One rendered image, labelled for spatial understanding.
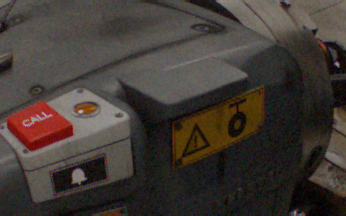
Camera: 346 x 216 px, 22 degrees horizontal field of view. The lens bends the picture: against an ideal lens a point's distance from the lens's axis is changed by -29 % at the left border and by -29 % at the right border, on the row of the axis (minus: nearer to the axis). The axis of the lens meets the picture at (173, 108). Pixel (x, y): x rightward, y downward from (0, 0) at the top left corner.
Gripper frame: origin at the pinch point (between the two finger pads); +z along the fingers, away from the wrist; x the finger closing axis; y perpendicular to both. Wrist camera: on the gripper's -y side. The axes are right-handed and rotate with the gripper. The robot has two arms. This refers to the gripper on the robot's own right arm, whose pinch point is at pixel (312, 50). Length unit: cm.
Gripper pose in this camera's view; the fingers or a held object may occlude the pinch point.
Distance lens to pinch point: 151.0
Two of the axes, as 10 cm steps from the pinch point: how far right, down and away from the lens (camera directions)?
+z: -6.2, -3.3, 7.1
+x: -0.1, -9.0, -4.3
